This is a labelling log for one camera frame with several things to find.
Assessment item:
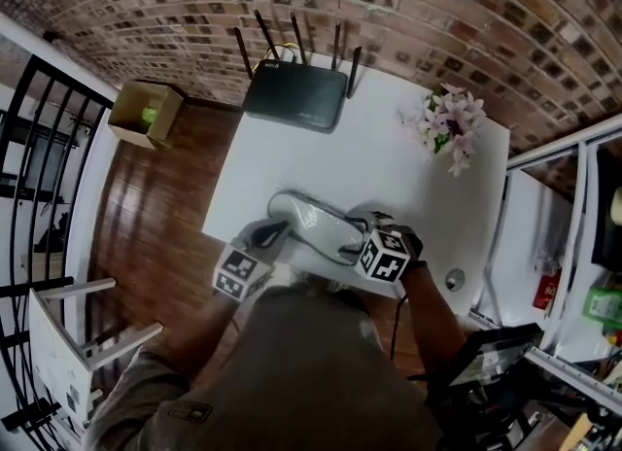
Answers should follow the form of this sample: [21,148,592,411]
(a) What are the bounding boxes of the pink flowers in white pot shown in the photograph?
[397,83,487,178]

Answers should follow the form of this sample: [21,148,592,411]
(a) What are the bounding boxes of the green packet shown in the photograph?
[582,286,622,320]

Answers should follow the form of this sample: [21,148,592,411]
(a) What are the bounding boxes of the white metal shelf rack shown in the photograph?
[468,125,622,421]

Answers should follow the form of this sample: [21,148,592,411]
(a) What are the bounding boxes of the black metal railing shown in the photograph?
[0,54,118,451]

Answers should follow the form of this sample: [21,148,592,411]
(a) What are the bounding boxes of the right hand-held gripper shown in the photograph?
[339,204,425,286]

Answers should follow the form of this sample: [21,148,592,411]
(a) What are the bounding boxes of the black office chair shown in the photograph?
[427,322,548,451]

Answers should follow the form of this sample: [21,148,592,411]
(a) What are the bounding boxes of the person's left forearm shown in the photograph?
[164,293,244,383]

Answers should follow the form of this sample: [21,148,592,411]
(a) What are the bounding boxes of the black router with antennas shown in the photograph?
[234,9,364,135]

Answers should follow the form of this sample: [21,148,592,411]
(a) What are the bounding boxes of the red packet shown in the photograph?
[532,268,563,312]

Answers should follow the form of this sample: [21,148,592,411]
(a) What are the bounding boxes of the white patterned sneaker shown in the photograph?
[315,271,350,295]
[277,266,312,295]

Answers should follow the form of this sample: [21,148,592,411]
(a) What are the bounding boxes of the white wooden stool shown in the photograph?
[27,277,164,440]

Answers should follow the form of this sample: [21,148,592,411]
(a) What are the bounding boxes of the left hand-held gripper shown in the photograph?
[212,219,293,302]

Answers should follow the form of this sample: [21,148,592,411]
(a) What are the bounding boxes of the person's grey t-shirt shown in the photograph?
[85,286,444,451]

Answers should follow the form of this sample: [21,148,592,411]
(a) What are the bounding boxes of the open cardboard box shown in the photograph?
[107,80,189,151]

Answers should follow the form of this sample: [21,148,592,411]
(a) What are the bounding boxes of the person's right forearm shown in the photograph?
[400,261,468,382]

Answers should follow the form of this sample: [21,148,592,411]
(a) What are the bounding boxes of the clear plastic bag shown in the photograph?
[266,186,385,268]

